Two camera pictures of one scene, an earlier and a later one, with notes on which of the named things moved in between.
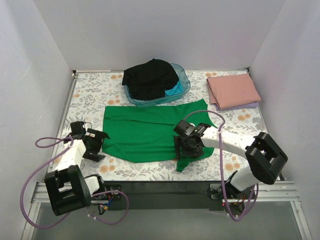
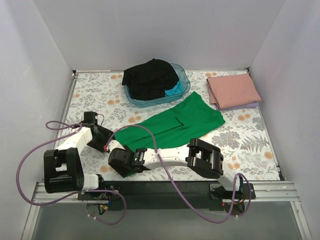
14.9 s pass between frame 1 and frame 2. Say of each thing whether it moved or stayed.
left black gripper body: moved
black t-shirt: stayed
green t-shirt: moved
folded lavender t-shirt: stayed
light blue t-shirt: stayed
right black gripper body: moved
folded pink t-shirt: stayed
